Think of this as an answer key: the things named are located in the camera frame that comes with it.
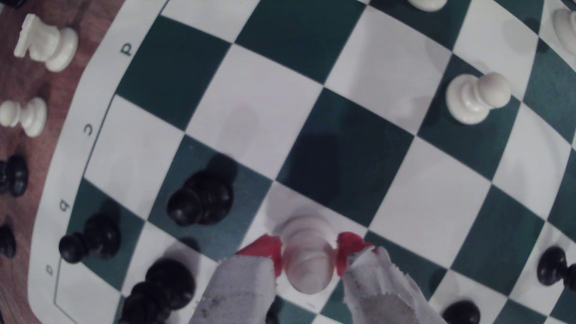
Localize white chess queen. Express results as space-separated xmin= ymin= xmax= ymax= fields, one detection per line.
xmin=553 ymin=8 xmax=576 ymax=57

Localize green white chess board mat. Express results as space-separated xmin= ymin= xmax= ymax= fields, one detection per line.
xmin=27 ymin=0 xmax=576 ymax=324

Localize black pawn b7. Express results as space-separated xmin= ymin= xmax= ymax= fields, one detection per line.
xmin=118 ymin=258 xmax=196 ymax=324

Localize white chess knight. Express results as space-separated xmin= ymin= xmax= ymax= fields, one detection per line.
xmin=13 ymin=13 xmax=79 ymax=73

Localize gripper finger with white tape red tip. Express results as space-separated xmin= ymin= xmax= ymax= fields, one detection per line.
xmin=189 ymin=234 xmax=284 ymax=324
xmin=336 ymin=232 xmax=447 ymax=324

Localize black chess knight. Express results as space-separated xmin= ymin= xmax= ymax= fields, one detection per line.
xmin=0 ymin=154 xmax=29 ymax=197

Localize black chess pawn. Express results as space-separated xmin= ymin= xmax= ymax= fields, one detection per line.
xmin=442 ymin=300 xmax=481 ymax=324
xmin=166 ymin=171 xmax=234 ymax=227
xmin=58 ymin=213 xmax=121 ymax=264
xmin=0 ymin=223 xmax=17 ymax=259
xmin=536 ymin=246 xmax=576 ymax=292

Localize white chess pawn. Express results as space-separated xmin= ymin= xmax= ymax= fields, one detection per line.
xmin=445 ymin=72 xmax=512 ymax=125
xmin=0 ymin=97 xmax=48 ymax=138
xmin=281 ymin=215 xmax=338 ymax=295
xmin=406 ymin=0 xmax=448 ymax=12

